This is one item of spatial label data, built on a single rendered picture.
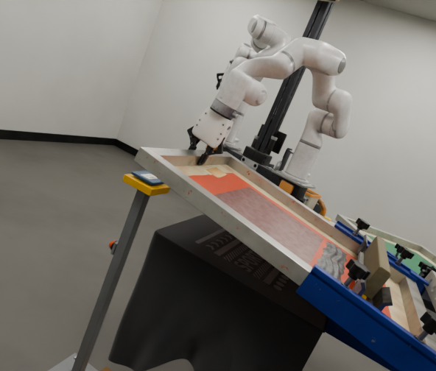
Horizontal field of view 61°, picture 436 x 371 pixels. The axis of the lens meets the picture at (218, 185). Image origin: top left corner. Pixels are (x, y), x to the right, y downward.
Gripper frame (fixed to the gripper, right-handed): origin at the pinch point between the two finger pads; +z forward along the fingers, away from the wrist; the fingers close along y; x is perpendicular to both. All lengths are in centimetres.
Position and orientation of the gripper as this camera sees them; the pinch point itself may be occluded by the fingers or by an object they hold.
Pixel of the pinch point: (197, 155)
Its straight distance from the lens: 116.1
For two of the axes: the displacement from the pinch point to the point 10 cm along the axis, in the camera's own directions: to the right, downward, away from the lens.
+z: -5.0, 8.2, 2.7
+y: -7.8, -5.6, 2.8
